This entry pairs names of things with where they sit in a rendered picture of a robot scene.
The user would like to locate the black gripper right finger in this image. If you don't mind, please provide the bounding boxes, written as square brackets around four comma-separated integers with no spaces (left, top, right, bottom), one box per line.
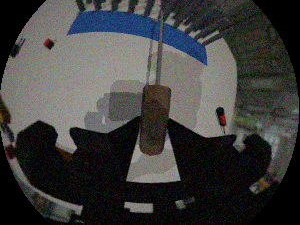
[167,117,236,180]

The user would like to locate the blue flat strip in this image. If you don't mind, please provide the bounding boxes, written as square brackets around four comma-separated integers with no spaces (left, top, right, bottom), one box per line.
[66,10,207,66]

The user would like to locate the orange rectangular bar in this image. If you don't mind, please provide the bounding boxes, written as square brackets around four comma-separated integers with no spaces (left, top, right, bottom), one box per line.
[0,96,11,127]

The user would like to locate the brown-handled metal probe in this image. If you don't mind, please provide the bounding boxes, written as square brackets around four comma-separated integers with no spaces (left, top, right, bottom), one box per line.
[139,11,171,156]

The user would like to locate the red-handled screwdriver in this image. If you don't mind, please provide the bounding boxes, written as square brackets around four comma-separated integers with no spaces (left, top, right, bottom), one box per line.
[216,108,227,131]

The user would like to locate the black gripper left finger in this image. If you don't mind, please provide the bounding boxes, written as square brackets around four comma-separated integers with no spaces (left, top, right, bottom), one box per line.
[69,116,141,181]

